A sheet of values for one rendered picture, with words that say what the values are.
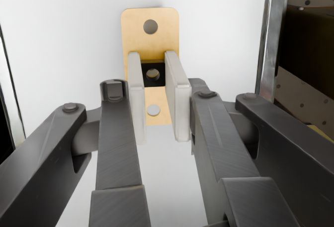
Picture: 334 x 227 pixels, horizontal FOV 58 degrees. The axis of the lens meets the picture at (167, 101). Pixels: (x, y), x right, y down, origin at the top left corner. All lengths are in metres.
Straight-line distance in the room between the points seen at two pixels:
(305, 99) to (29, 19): 0.55
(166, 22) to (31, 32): 0.10
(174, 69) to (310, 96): 0.53
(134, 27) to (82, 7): 0.05
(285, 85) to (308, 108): 0.08
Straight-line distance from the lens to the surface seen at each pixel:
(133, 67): 0.17
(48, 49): 0.24
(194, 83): 0.16
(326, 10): 0.32
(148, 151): 0.27
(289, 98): 0.65
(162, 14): 0.20
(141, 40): 0.20
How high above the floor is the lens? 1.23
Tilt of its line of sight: 66 degrees down
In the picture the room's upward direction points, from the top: 165 degrees clockwise
